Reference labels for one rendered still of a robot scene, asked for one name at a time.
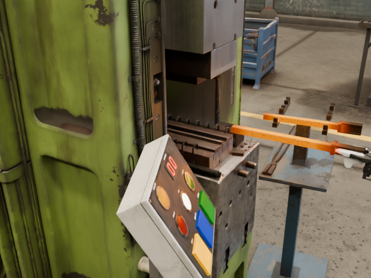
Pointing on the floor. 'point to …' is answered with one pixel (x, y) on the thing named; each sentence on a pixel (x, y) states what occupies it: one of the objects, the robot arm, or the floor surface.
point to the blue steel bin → (259, 48)
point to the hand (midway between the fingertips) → (340, 148)
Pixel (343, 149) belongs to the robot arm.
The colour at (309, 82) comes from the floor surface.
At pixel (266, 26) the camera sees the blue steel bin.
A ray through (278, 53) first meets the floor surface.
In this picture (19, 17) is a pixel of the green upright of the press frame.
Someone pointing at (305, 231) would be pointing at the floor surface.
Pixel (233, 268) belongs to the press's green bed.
